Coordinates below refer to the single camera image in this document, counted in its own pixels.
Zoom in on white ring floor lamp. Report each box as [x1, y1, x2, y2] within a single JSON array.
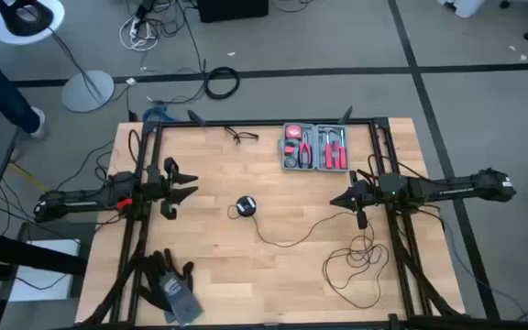
[[0, 0, 116, 114]]

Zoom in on black round cord spool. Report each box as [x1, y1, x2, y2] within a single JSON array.
[[235, 195, 258, 218]]

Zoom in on white power strip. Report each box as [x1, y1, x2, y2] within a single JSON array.
[[118, 12, 160, 52]]

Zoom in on red handled hammer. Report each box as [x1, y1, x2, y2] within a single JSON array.
[[318, 127, 338, 170]]

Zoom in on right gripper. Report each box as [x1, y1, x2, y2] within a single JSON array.
[[329, 170, 382, 230]]

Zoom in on grey plastic tool case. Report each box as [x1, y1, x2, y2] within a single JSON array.
[[280, 122, 351, 173]]

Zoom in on white flat box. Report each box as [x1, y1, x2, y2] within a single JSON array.
[[8, 237, 83, 303]]

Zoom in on white plastic object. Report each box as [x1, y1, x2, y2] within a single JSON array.
[[436, 0, 486, 19]]

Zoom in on black safety glasses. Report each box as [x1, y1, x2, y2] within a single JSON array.
[[223, 126, 260, 147]]

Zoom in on black grey work glove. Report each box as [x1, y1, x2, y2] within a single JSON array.
[[136, 256, 176, 325], [147, 248, 204, 327]]

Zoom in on red handled screwdriver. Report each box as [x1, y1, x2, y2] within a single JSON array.
[[338, 129, 349, 171]]

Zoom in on black box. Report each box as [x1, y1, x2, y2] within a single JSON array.
[[196, 0, 270, 24]]

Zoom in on red handled pliers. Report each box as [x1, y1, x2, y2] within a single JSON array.
[[297, 131, 314, 169]]

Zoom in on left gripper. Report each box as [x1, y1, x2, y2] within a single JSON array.
[[147, 157, 200, 222]]

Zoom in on thin black cord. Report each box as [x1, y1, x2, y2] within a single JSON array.
[[225, 203, 391, 310]]

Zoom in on yellow cable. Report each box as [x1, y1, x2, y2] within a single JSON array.
[[9, 162, 48, 192]]

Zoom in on blue cable bundle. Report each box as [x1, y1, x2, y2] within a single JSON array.
[[142, 104, 170, 124]]

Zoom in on coiled black floor cable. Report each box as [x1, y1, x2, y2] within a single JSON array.
[[203, 66, 241, 101]]

